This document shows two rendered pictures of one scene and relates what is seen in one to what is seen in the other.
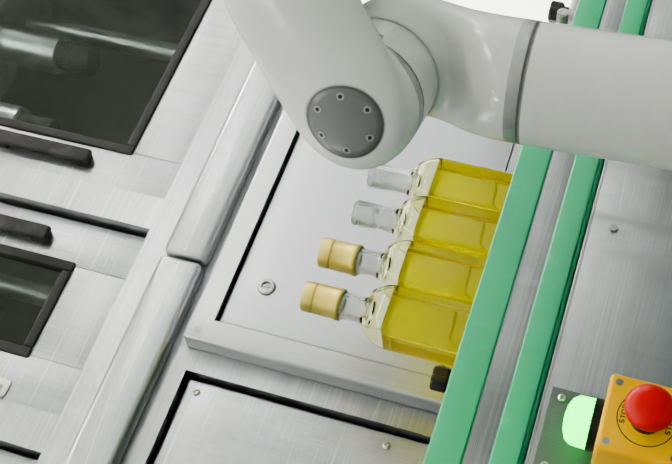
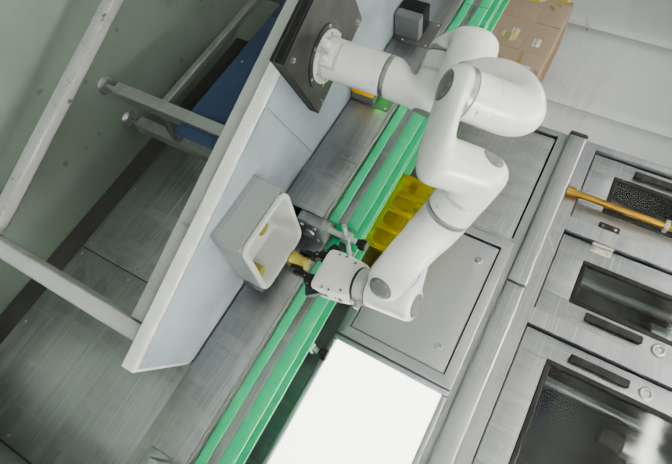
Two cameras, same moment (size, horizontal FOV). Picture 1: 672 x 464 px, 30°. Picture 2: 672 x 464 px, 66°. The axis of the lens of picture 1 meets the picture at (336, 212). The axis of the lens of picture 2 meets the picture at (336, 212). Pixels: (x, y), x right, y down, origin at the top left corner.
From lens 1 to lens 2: 144 cm
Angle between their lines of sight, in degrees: 64
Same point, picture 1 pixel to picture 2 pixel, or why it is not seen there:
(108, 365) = (546, 245)
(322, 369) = not seen: hidden behind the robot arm
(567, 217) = (364, 171)
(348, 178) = (438, 306)
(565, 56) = (377, 54)
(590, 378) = (374, 113)
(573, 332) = (375, 127)
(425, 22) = (421, 78)
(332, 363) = not seen: hidden behind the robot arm
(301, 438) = not seen: hidden behind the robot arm
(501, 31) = (395, 65)
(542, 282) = (380, 150)
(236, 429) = (492, 216)
